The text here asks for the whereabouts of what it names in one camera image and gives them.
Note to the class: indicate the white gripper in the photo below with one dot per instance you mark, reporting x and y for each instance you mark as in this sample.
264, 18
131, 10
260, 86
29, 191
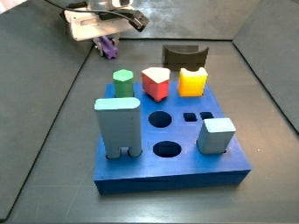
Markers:
87, 26

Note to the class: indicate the purple star bar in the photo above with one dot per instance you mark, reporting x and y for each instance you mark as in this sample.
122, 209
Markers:
109, 49

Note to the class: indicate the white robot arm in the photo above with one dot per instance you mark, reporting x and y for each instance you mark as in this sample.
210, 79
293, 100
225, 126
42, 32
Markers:
97, 6

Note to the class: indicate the black curved fixture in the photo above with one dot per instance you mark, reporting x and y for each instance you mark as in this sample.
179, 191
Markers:
185, 56

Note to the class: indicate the blue peg board base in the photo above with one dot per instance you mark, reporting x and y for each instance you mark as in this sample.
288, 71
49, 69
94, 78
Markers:
171, 163

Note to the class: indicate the green hexagon block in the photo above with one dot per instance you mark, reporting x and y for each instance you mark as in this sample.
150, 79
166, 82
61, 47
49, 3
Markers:
123, 81

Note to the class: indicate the red pentagon block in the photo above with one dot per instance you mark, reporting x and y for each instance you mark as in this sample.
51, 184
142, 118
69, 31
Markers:
155, 82

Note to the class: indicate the tall light blue block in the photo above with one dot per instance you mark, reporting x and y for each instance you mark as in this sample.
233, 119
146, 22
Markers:
119, 123

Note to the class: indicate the yellow arch block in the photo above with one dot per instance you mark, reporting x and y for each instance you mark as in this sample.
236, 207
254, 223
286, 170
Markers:
193, 82

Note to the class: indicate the small light blue block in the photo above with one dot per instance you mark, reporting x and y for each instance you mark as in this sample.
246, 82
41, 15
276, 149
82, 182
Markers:
217, 133

